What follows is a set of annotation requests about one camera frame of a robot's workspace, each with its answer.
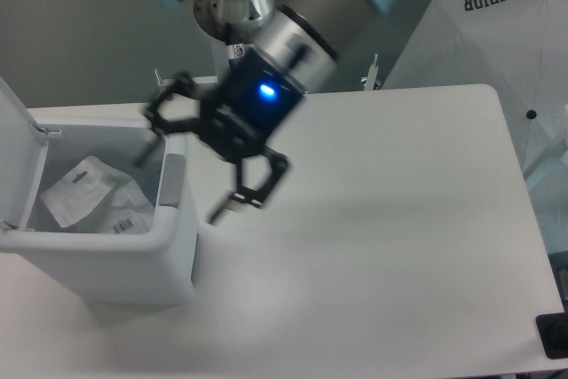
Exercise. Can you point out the white plastic packaging bag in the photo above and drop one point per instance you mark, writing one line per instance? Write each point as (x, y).
(94, 197)

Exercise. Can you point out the black device at table edge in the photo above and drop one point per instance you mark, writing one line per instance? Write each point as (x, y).
(552, 329)

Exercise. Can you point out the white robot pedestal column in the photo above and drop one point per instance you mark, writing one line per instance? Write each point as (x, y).
(231, 26)

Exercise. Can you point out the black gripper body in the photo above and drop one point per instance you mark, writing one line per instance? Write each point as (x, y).
(238, 117)

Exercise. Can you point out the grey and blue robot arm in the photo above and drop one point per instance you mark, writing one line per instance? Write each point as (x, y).
(291, 49)

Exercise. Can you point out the white trash can lid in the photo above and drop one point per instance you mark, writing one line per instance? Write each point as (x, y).
(24, 147)

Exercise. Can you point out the white Superior umbrella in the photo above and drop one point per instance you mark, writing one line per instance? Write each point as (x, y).
(518, 47)

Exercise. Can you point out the white trash can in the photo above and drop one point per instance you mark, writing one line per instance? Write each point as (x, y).
(150, 268)

